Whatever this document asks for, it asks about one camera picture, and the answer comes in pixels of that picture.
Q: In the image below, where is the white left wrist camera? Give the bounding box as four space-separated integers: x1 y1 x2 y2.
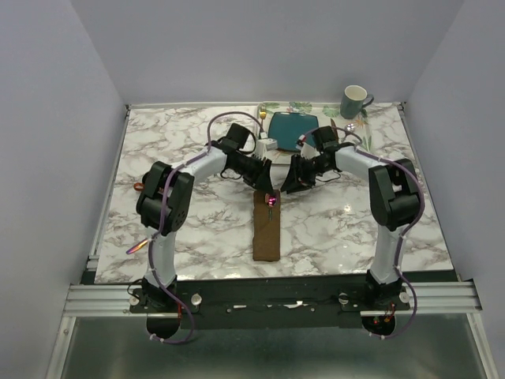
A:
254 138 278 158

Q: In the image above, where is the grey-green ceramic mug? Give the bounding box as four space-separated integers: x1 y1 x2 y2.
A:
340 84 375 119

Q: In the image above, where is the iridescent rainbow spoon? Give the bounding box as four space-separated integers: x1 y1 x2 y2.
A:
265 193 278 221

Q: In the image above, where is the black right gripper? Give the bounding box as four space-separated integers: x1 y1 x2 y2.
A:
279 154 331 195

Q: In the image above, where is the teal square plate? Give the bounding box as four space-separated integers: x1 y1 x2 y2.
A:
267 112 319 152

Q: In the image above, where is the aluminium extrusion rail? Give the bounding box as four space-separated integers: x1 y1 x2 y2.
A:
63 282 482 317

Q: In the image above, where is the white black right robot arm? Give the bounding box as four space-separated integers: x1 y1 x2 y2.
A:
281 126 425 310

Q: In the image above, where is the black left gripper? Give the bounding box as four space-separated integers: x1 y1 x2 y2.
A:
229 153 274 195

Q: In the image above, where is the gold fork green handle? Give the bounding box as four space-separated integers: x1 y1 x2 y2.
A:
259 104 267 132

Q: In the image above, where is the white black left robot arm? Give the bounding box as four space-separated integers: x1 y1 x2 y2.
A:
136 123 275 312

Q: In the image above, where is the white leaf-pattern tray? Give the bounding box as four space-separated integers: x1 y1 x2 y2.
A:
256 101 372 166

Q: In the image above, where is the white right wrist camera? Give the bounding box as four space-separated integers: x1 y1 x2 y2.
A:
297 134 317 159

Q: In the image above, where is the black metal base frame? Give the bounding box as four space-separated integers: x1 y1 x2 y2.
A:
80 274 462 331

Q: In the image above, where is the orange coffee cup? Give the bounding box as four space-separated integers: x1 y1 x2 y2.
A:
133 173 148 192

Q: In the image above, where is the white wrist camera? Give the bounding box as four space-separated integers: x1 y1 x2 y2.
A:
254 138 278 158
297 134 317 159

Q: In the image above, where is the brown cloth napkin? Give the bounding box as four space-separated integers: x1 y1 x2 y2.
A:
252 190 281 262

